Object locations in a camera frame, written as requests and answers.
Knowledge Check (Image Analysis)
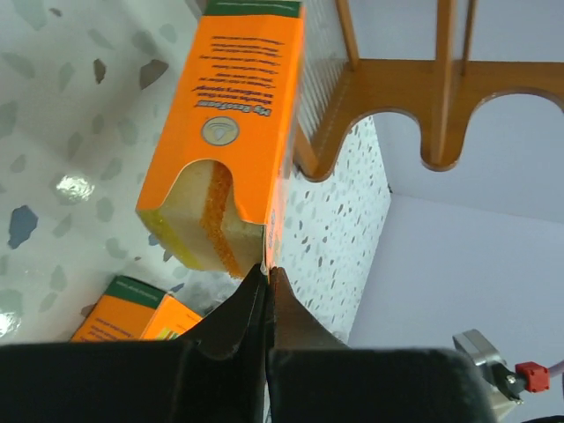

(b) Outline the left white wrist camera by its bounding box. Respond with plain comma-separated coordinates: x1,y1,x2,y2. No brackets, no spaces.
452,329,526,422

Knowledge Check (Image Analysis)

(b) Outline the orange sponge box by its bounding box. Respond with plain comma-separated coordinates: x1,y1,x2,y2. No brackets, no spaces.
136,1,306,278
71,275,202,342

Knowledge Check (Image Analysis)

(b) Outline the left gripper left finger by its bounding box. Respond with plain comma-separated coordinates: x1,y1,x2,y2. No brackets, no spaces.
178,263,267,360

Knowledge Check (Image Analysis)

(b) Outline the wooden two-tier shelf rack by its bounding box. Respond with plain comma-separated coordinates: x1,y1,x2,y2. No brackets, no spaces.
294,1,563,182

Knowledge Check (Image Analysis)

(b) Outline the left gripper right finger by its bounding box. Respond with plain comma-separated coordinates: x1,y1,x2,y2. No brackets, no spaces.
270,267,347,350

